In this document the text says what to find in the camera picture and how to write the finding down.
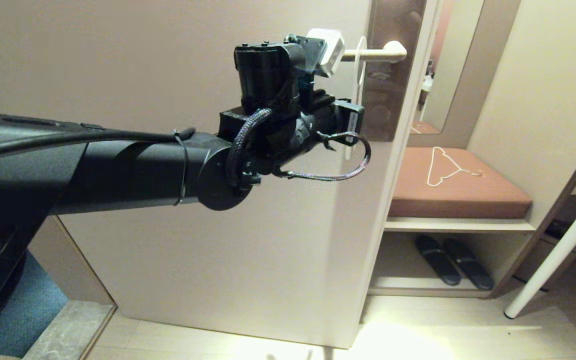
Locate black smooth cable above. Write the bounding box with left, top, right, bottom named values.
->
left=0, top=127, right=197, bottom=164

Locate beige door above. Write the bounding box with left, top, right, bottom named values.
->
left=0, top=0, right=444, bottom=350

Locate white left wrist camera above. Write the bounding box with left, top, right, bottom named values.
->
left=306, top=28, right=346, bottom=79

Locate bronze door lock plate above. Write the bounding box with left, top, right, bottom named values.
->
left=359, top=0, right=428, bottom=143

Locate cream door handle lever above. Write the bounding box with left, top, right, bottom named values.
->
left=340, top=40, right=408, bottom=64

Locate white table leg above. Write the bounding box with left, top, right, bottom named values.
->
left=504, top=182, right=576, bottom=320

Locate blue carpet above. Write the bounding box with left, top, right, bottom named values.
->
left=0, top=250, right=69, bottom=359

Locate wall mirror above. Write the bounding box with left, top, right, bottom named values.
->
left=420, top=0, right=485, bottom=135

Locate white wire hanger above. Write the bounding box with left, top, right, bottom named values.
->
left=426, top=146, right=484, bottom=188

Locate brown mirror frame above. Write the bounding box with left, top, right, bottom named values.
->
left=409, top=0, right=522, bottom=149

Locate grey do-not-disturb door sign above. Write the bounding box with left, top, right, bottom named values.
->
left=343, top=35, right=369, bottom=162

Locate black left camera bracket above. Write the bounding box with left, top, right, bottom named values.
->
left=283, top=33, right=330, bottom=96

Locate brown seat cushion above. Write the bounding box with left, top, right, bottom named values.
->
left=388, top=147, right=533, bottom=220

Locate braided left arm cable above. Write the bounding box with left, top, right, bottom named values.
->
left=225, top=107, right=372, bottom=188

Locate black slipper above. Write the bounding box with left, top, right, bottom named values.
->
left=414, top=235, right=461, bottom=287
left=442, top=238, right=494, bottom=292

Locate grey marble threshold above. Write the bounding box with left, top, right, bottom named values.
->
left=20, top=298, right=118, bottom=360

